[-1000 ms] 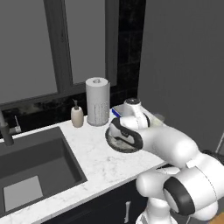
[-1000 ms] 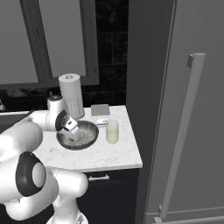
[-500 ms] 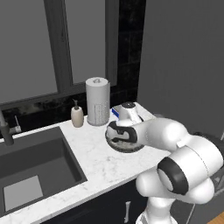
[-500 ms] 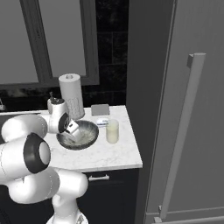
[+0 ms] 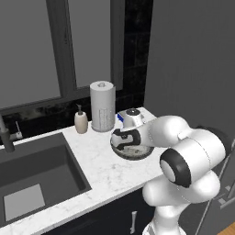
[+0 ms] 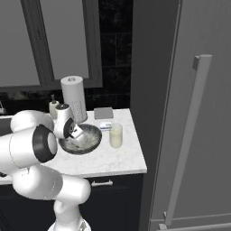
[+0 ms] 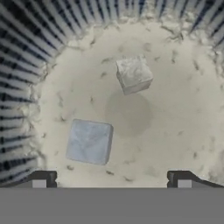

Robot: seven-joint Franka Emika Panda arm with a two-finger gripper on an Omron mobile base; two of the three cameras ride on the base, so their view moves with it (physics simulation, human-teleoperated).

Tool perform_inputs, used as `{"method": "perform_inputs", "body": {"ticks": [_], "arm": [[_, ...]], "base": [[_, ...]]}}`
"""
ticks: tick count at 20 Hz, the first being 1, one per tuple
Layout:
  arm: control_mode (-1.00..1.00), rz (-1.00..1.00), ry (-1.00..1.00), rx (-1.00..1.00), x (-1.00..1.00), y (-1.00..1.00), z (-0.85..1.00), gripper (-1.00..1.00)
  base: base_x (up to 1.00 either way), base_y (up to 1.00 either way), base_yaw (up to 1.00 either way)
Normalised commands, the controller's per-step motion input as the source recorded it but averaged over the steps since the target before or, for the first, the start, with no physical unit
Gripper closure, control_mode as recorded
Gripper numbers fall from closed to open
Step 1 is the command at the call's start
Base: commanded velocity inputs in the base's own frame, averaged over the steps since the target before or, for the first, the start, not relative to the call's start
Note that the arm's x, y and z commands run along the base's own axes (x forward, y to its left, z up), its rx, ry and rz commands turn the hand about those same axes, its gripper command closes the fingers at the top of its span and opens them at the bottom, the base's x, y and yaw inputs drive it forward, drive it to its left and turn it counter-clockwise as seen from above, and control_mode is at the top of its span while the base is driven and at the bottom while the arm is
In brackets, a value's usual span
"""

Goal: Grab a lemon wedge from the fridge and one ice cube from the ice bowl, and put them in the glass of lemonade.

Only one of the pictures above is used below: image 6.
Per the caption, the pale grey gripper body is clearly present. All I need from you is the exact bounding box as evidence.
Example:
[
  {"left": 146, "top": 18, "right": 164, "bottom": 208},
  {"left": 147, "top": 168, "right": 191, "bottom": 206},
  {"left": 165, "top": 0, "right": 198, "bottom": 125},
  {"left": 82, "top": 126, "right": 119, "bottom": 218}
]
[{"left": 69, "top": 123, "right": 87, "bottom": 143}]

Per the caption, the dark grey ice bowl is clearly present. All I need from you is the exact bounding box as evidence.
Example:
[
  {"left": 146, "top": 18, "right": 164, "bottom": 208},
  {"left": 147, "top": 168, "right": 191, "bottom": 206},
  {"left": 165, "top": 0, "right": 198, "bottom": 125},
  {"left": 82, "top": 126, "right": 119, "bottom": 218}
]
[{"left": 58, "top": 123, "right": 103, "bottom": 156}]

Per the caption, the glass of lemonade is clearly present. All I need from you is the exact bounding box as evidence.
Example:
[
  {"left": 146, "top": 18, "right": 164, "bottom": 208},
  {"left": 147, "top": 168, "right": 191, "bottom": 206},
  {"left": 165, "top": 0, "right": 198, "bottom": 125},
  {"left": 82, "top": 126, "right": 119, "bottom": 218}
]
[{"left": 108, "top": 122, "right": 124, "bottom": 149}]

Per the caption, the grey fridge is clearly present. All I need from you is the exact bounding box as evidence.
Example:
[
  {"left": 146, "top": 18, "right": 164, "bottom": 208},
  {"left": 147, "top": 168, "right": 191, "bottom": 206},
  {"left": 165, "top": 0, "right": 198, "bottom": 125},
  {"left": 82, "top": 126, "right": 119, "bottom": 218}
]
[{"left": 130, "top": 0, "right": 231, "bottom": 231}]

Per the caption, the grey fridge door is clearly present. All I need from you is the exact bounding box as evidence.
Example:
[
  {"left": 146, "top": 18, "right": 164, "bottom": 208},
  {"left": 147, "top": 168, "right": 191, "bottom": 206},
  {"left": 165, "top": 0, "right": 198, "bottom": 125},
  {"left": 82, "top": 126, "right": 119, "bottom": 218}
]
[{"left": 149, "top": 0, "right": 231, "bottom": 221}]

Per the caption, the blue and white small box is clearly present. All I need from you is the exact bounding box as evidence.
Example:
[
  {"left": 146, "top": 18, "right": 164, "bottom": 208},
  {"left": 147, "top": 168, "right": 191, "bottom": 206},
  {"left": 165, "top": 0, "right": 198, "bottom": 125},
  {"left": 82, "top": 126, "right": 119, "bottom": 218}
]
[{"left": 99, "top": 120, "right": 113, "bottom": 132}]

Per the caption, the grey square sponge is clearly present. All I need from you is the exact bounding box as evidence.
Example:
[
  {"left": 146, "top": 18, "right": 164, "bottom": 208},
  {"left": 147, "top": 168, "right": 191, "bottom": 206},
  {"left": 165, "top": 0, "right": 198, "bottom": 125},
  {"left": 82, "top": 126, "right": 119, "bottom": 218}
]
[{"left": 93, "top": 106, "right": 115, "bottom": 121}]

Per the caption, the white soap dispenser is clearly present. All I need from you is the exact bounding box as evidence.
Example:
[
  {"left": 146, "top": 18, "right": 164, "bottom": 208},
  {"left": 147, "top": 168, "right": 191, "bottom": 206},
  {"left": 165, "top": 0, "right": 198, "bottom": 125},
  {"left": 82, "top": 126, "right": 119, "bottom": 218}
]
[{"left": 49, "top": 94, "right": 60, "bottom": 120}]

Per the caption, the white paper towel roll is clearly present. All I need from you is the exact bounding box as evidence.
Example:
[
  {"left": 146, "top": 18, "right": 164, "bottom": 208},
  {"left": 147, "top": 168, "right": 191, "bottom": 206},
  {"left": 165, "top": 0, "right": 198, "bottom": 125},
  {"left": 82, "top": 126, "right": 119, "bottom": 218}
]
[{"left": 60, "top": 75, "right": 88, "bottom": 124}]

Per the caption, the dark drawer front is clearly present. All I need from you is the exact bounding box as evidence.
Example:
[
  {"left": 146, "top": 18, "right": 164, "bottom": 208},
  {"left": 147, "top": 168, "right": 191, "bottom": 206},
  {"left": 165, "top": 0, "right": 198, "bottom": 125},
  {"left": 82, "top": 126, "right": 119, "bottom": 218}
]
[{"left": 84, "top": 173, "right": 144, "bottom": 194}]

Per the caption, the dark cupboard door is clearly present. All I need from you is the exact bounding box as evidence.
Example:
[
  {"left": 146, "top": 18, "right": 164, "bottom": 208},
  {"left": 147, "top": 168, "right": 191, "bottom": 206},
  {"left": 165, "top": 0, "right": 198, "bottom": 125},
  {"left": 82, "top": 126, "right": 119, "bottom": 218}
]
[{"left": 79, "top": 190, "right": 143, "bottom": 231}]

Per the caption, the grey framed window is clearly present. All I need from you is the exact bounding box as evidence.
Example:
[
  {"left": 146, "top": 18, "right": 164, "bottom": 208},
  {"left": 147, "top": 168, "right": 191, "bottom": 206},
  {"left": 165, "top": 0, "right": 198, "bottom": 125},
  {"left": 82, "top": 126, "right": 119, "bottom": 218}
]
[{"left": 0, "top": 0, "right": 104, "bottom": 92}]

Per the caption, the silver drawer handle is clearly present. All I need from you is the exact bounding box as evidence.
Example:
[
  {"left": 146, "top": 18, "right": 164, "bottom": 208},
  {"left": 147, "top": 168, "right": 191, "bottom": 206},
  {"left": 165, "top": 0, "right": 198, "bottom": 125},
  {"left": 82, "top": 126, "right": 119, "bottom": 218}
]
[{"left": 90, "top": 179, "right": 115, "bottom": 188}]

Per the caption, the grey fridge door handle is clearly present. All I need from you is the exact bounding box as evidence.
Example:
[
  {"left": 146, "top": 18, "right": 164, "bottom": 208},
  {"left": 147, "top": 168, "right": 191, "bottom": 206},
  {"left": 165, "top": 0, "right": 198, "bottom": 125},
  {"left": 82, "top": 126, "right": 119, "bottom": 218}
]
[{"left": 162, "top": 54, "right": 213, "bottom": 227}]

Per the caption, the grey fridge drawer handle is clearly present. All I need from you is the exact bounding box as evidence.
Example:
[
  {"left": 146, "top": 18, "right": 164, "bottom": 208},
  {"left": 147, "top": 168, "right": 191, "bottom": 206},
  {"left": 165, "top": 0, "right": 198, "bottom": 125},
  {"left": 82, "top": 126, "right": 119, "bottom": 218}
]
[{"left": 157, "top": 222, "right": 231, "bottom": 231}]

